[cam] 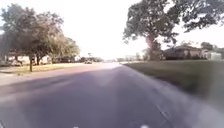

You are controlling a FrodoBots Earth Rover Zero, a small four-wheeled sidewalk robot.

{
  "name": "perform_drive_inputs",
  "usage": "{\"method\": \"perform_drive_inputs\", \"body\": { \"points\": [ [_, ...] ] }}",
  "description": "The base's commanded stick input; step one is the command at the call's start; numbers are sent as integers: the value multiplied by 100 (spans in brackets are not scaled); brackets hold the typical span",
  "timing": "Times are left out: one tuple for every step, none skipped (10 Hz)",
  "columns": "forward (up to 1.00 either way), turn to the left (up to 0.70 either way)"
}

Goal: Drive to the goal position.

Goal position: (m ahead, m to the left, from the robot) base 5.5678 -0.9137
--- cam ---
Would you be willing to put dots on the big thick-trunked tree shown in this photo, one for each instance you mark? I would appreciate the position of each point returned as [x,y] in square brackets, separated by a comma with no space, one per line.
[151,23]

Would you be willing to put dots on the broad shady tree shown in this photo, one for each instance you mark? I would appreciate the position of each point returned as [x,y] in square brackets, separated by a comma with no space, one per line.
[30,33]

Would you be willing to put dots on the wide grass lawn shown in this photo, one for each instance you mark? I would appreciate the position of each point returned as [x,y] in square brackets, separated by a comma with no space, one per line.
[180,73]

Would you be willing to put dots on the vehicle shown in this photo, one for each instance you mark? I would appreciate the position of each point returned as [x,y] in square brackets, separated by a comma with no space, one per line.
[88,61]

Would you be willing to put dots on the overhanging tree branches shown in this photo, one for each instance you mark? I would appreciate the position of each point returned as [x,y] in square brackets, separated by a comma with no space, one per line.
[203,13]

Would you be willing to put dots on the pale house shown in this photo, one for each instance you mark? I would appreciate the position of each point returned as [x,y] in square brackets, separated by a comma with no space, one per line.
[20,60]

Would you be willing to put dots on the small dense tree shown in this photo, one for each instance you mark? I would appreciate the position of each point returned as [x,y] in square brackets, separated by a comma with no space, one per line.
[68,48]

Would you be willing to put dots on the grey asphalt road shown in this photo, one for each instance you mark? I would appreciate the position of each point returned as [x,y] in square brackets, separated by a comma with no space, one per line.
[93,96]

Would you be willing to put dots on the sunlit grass lawn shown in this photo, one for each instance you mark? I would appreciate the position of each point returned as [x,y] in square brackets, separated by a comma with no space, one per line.
[46,68]

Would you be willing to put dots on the low house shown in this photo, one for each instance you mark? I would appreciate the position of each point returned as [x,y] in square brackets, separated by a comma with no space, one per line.
[183,52]

